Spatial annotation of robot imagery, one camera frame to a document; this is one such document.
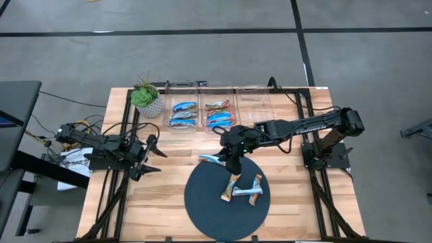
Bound green succulent in patterned pot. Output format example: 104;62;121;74
130;72;165;119

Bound black floor cable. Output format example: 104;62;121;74
38;90;108;109

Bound yellow cable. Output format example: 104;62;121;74
25;119;92;151

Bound round dark woven placemat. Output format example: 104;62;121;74
184;155;271;241

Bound grey stand foot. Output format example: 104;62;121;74
400;117;432;139

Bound black desk stand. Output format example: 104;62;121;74
0;150;90;237

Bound clear plastic bin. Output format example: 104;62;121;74
163;80;200;133
235;84;276;139
199;80;238;132

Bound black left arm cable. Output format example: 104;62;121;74
103;121;161;142

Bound dark grey desk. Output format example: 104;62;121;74
0;80;43;171

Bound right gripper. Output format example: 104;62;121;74
215;124;263;176

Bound black metal table frame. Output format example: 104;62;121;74
63;80;369;243

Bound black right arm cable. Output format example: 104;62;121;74
211;76;342;155

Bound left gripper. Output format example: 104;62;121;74
130;134;169;182

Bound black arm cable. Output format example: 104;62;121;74
211;76;342;155
103;121;161;142

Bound white printed paper box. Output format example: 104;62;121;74
56;146;95;192

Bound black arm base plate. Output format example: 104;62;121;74
301;140;351;170
88;153;138;171

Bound orange red granola bar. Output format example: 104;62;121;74
205;99;231;111

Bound blue granola bar red tips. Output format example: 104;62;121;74
207;120;234;129
206;113;234;123

